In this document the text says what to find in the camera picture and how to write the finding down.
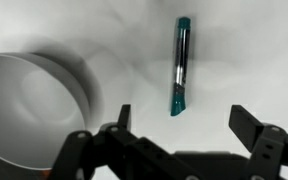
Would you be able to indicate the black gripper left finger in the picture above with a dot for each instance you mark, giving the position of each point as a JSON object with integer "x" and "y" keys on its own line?
{"x": 124, "y": 116}

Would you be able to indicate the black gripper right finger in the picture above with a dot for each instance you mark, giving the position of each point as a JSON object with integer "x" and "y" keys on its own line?
{"x": 247, "y": 125}

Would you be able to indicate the teal dry-erase marker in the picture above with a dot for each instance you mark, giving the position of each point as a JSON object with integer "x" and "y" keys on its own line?
{"x": 180, "y": 66}

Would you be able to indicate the grey metal bowl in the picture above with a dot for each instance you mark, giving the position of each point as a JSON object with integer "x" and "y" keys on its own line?
{"x": 34, "y": 116}

